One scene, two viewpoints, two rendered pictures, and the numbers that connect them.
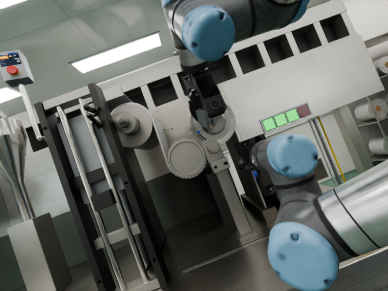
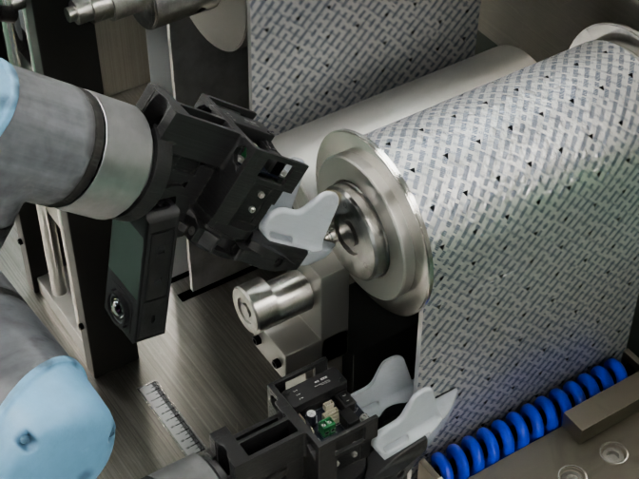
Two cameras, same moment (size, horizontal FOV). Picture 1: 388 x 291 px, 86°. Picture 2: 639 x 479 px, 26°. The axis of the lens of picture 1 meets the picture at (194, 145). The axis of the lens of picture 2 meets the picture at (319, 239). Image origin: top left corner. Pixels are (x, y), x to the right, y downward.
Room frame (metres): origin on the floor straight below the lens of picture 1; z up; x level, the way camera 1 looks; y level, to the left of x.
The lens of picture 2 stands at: (0.25, -0.71, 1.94)
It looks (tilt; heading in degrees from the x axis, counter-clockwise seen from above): 43 degrees down; 59
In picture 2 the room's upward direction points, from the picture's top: straight up
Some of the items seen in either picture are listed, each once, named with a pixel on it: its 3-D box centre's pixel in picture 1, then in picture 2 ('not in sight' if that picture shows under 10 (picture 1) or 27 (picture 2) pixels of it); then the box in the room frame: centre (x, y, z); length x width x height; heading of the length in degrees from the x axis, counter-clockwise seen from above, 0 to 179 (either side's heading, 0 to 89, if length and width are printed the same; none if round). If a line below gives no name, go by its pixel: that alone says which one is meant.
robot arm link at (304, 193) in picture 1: (303, 208); not in sight; (0.39, -0.14, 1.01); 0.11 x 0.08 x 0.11; 150
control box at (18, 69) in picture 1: (14, 67); not in sight; (0.68, 0.47, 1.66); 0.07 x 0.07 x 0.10; 20
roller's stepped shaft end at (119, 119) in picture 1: (120, 120); (102, 3); (0.57, 0.16, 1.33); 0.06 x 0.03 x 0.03; 2
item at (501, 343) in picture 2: (237, 156); (532, 335); (0.79, -0.14, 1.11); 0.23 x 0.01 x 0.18; 2
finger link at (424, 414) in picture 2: not in sight; (419, 411); (0.67, -0.16, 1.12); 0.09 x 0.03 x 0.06; 1
